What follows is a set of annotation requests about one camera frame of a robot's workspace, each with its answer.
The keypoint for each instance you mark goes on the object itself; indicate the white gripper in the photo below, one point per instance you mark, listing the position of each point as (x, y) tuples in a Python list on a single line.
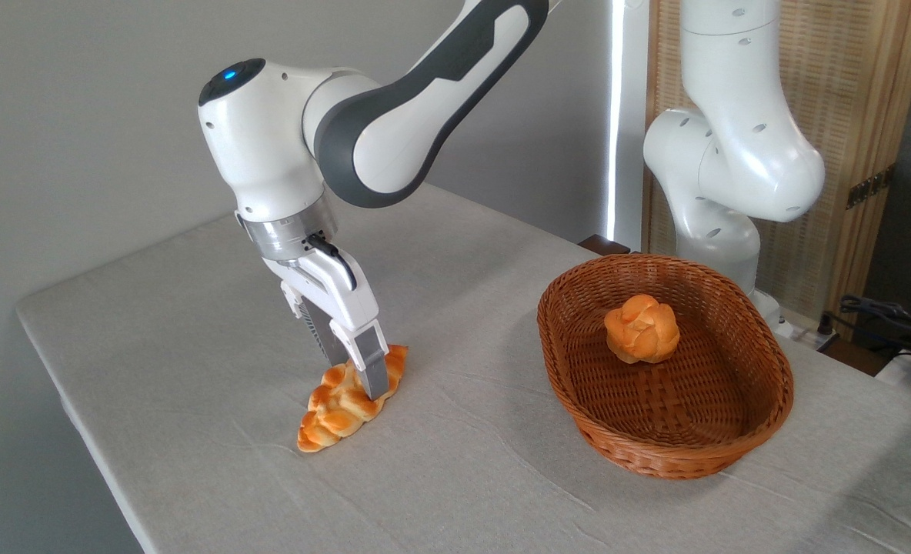
[(332, 292)]

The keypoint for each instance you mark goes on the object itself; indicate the long braided bread loaf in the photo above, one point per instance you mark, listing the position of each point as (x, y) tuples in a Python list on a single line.
[(332, 415)]

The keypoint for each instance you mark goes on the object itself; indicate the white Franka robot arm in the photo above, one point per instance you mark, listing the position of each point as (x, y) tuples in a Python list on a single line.
[(394, 131)]

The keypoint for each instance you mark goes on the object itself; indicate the round knotted bread roll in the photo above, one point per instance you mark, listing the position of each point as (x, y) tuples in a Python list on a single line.
[(642, 331)]

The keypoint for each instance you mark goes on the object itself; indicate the brown oval wicker basket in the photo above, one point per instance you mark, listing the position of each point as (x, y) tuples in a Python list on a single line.
[(655, 435)]

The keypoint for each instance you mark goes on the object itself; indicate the light grey tablecloth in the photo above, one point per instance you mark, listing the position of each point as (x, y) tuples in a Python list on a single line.
[(425, 500)]

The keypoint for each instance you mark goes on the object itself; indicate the dark brown wooden furniture corner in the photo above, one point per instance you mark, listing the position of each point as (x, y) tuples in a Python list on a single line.
[(603, 245)]

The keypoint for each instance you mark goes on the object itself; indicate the white power strip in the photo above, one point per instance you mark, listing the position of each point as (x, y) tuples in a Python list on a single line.
[(809, 336)]

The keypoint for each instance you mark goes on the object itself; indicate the dark metal screen hinge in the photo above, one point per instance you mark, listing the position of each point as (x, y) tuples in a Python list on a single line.
[(869, 187)]

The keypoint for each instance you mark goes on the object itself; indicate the wooden bamboo folding screen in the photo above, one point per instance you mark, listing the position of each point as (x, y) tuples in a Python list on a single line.
[(848, 77)]

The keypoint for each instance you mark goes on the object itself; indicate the white vertical post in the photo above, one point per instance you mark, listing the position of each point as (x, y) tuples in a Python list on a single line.
[(631, 115)]

